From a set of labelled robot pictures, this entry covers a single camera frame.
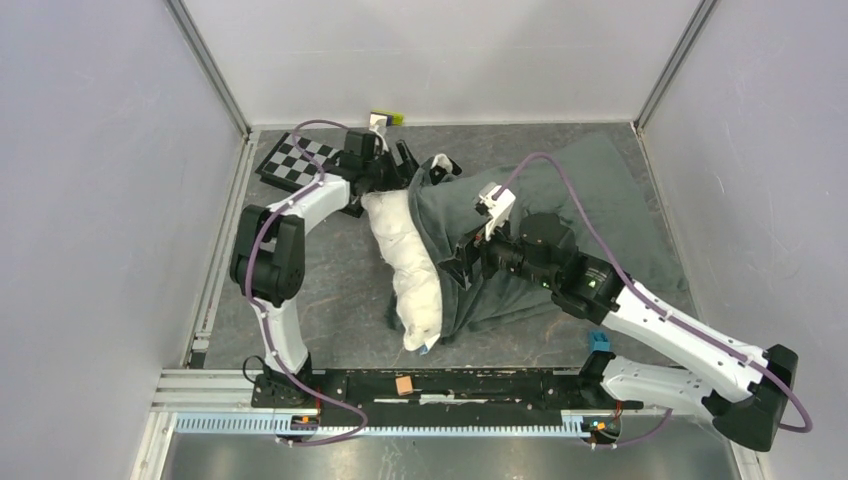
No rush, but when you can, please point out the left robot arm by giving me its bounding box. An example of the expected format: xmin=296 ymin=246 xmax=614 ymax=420
xmin=229 ymin=128 xmax=461 ymax=408

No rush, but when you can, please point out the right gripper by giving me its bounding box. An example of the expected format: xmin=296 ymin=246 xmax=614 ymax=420
xmin=437 ymin=207 xmax=557 ymax=291

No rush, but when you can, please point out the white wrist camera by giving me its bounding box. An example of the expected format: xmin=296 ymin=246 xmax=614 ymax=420
xmin=475 ymin=182 xmax=516 ymax=241
xmin=368 ymin=127 xmax=391 ymax=154

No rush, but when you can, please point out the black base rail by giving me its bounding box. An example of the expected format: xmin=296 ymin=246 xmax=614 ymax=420
xmin=251 ymin=367 xmax=620 ymax=427

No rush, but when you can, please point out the blue small block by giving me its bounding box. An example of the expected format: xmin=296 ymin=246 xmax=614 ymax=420
xmin=588 ymin=330 xmax=611 ymax=353

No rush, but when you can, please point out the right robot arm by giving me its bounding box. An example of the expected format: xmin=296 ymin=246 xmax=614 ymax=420
xmin=438 ymin=213 xmax=799 ymax=452

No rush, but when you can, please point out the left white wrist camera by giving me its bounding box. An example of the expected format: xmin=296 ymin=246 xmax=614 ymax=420
xmin=368 ymin=127 xmax=391 ymax=154

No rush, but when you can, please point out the white pillow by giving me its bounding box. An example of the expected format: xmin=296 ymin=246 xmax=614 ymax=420
xmin=362 ymin=174 xmax=468 ymax=352

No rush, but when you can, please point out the green white small block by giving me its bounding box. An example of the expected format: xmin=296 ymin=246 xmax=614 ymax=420
xmin=368 ymin=110 xmax=405 ymax=132

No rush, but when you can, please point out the black white checkerboard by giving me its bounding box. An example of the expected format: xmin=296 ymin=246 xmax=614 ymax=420
xmin=255 ymin=133 xmax=339 ymax=193

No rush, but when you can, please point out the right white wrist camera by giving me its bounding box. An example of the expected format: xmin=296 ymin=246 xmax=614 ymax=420
xmin=475 ymin=182 xmax=516 ymax=241

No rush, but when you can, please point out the orange small cube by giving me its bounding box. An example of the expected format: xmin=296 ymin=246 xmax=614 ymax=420
xmin=395 ymin=376 xmax=414 ymax=396

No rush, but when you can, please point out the zebra striped pillowcase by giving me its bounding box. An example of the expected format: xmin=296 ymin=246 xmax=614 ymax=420
xmin=387 ymin=132 xmax=690 ymax=342

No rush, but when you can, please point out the light blue toothed strip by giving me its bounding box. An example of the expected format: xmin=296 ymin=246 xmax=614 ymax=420
xmin=175 ymin=412 xmax=589 ymax=439

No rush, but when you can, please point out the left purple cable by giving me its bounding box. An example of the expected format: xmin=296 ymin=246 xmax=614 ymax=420
xmin=243 ymin=119 xmax=369 ymax=446

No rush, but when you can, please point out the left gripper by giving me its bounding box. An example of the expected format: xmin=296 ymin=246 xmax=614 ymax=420
xmin=361 ymin=140 xmax=429 ymax=204

